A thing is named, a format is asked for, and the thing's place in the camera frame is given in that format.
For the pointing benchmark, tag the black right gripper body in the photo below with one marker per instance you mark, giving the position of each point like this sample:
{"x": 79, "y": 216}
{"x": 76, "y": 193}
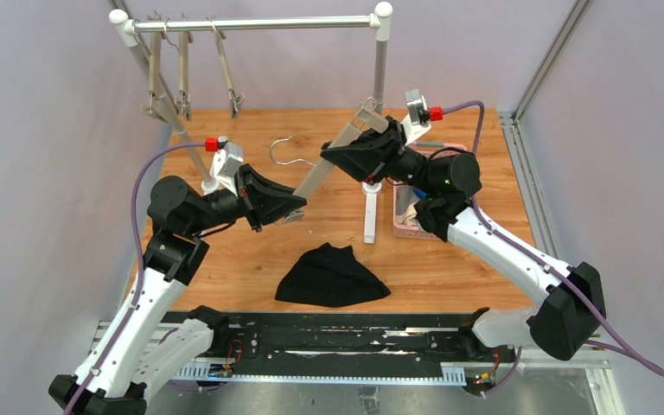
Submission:
{"x": 394, "y": 149}

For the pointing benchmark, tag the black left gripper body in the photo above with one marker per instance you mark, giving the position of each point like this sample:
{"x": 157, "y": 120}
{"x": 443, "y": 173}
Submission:
{"x": 249, "y": 196}

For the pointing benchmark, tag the beige hanger with black underwear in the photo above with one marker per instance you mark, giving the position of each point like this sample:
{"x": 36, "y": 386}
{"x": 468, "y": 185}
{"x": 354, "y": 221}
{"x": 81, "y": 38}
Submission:
{"x": 367, "y": 116}

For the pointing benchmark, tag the grey white underwear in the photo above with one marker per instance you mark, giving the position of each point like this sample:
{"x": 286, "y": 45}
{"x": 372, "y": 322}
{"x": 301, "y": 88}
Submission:
{"x": 404, "y": 206}

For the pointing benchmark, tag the black underwear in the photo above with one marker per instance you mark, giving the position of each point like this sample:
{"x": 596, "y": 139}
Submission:
{"x": 331, "y": 277}

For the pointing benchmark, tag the beige hanger with blue underwear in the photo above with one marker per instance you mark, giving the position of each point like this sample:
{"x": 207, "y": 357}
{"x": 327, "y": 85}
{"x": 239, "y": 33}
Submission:
{"x": 235, "y": 99}

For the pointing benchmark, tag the beige clip hanger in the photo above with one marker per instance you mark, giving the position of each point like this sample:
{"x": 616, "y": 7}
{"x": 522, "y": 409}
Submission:
{"x": 183, "y": 99}

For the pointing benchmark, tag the blue underwear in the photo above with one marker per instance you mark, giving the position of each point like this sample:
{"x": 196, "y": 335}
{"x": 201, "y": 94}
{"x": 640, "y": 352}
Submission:
{"x": 419, "y": 193}

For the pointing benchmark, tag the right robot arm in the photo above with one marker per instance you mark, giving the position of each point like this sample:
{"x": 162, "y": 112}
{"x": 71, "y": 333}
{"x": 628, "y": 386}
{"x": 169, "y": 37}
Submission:
{"x": 567, "y": 300}

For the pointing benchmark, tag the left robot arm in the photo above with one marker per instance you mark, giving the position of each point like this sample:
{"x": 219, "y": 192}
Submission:
{"x": 119, "y": 376}

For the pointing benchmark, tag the empty beige hanger left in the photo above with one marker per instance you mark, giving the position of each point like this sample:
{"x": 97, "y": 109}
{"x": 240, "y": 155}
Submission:
{"x": 154, "y": 108}

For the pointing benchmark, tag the pink plastic basket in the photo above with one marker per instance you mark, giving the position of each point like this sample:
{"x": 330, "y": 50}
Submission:
{"x": 426, "y": 149}

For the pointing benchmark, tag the metal clothes rack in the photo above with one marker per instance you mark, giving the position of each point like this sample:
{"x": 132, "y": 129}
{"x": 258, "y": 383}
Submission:
{"x": 130, "y": 30}

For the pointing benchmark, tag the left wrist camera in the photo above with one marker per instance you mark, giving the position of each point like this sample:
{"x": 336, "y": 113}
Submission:
{"x": 227, "y": 160}

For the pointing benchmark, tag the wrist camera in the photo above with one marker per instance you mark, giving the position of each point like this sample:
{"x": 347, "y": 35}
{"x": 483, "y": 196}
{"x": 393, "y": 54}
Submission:
{"x": 227, "y": 160}
{"x": 417, "y": 122}

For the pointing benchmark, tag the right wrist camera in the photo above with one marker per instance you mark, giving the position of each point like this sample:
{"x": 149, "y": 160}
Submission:
{"x": 417, "y": 122}

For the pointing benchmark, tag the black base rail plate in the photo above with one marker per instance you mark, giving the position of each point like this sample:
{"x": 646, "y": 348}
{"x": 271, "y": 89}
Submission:
{"x": 418, "y": 349}

